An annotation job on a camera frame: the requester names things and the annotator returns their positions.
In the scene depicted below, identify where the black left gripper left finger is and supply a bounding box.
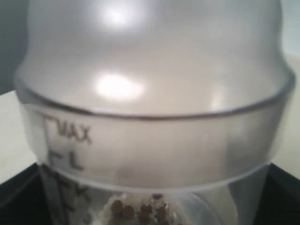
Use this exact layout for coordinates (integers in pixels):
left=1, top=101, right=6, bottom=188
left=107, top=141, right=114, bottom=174
left=0, top=164, right=54, bottom=225

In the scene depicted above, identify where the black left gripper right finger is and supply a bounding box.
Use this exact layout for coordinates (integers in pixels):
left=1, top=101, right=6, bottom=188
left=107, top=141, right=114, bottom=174
left=234, top=163, right=300, bottom=225

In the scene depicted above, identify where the clear plastic shaker bottle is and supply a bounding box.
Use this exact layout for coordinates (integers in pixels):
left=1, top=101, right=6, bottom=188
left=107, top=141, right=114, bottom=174
left=15, top=0, right=296, bottom=225

